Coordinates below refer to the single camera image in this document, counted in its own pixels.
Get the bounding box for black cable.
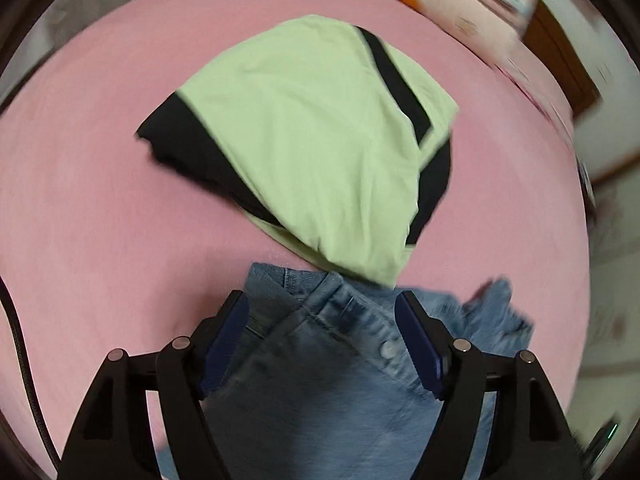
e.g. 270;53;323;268
0;277;56;466

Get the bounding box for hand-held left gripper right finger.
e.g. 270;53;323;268
394;290;583;480

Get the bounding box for pink pillow with orange print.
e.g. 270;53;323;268
350;0;531;56

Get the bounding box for blue denim jeans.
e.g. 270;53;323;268
157;261;535;480

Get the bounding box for bed with pink sheet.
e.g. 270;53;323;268
0;0;593;480

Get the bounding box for folded green black garment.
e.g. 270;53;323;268
135;15;461;286

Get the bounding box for wooden headboard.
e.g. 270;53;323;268
520;0;601;118

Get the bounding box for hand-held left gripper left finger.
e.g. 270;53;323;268
59;289;251;480

